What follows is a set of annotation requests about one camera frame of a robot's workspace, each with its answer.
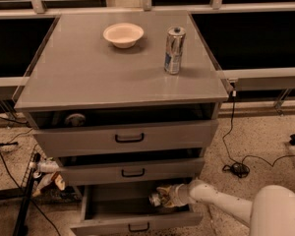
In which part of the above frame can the grey middle drawer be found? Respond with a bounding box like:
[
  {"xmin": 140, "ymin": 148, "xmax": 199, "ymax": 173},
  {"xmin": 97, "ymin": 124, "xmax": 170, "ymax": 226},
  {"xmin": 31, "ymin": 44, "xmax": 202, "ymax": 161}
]
[{"xmin": 61, "ymin": 158, "xmax": 204, "ymax": 186}]

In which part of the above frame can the grey bottom drawer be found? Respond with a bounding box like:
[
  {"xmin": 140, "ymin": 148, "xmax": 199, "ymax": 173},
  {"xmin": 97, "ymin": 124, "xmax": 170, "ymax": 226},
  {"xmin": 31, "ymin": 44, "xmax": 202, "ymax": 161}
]
[{"xmin": 71, "ymin": 178, "xmax": 203, "ymax": 236}]

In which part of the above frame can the grey top drawer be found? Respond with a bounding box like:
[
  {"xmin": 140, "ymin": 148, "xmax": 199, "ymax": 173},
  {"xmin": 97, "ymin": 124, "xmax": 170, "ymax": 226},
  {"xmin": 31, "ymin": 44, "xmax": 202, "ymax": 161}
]
[{"xmin": 33, "ymin": 120, "xmax": 218, "ymax": 157}]

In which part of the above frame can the silver blue energy drink can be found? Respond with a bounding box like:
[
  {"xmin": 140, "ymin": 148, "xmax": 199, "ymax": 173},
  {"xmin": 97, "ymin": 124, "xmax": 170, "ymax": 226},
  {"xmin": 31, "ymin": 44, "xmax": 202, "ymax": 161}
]
[{"xmin": 164, "ymin": 27, "xmax": 186, "ymax": 75}]

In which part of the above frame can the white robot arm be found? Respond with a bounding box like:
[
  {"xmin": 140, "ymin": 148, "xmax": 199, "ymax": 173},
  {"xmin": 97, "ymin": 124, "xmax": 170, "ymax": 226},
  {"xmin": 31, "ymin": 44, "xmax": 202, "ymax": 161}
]
[{"xmin": 149, "ymin": 179, "xmax": 295, "ymax": 236}]

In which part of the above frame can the black floor cable left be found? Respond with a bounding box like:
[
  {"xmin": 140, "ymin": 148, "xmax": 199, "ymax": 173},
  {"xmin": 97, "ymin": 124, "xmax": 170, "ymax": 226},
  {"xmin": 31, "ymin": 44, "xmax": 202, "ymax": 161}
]
[{"xmin": 0, "ymin": 139, "xmax": 62, "ymax": 236}]

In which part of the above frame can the black stand pole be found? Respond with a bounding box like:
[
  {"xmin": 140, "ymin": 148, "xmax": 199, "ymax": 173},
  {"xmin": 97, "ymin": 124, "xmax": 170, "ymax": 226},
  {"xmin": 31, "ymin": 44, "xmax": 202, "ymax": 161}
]
[{"xmin": 13, "ymin": 153, "xmax": 40, "ymax": 236}]

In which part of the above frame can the metal window railing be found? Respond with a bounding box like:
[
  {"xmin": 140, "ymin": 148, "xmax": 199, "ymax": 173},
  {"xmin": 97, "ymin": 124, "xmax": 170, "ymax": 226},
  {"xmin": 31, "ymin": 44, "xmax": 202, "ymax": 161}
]
[{"xmin": 0, "ymin": 0, "xmax": 295, "ymax": 116}]

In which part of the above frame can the black cable with adapter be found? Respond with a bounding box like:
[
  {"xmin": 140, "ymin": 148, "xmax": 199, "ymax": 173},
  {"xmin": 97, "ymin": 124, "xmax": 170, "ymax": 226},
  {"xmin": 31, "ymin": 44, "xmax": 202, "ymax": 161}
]
[{"xmin": 221, "ymin": 89, "xmax": 295, "ymax": 179}]

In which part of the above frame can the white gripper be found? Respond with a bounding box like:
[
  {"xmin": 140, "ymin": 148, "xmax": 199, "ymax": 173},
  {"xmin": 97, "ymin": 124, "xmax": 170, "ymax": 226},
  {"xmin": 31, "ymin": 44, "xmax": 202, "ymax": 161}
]
[{"xmin": 156, "ymin": 184, "xmax": 196, "ymax": 208}]

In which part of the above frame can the round object in top drawer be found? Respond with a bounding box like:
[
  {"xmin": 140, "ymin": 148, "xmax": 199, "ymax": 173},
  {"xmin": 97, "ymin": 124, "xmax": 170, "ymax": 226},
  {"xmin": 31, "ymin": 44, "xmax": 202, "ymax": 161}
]
[{"xmin": 64, "ymin": 113, "xmax": 86, "ymax": 127}]

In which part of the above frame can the grey drawer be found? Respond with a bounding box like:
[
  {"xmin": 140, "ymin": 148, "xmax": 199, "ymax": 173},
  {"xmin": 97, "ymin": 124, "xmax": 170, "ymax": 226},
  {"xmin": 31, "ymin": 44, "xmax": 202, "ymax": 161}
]
[
  {"xmin": 71, "ymin": 178, "xmax": 203, "ymax": 236},
  {"xmin": 61, "ymin": 158, "xmax": 204, "ymax": 186},
  {"xmin": 33, "ymin": 120, "xmax": 218, "ymax": 157}
]

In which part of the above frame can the white paper bowl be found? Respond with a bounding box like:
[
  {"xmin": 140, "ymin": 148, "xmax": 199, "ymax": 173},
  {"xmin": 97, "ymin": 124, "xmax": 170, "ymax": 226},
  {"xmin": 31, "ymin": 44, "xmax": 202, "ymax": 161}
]
[{"xmin": 103, "ymin": 23, "xmax": 144, "ymax": 49}]

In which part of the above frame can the grey drawer cabinet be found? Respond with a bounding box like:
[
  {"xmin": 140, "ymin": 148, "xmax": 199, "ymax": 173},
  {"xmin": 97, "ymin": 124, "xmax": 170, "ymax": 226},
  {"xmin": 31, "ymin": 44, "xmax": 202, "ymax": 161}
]
[{"xmin": 14, "ymin": 10, "xmax": 230, "ymax": 189}]

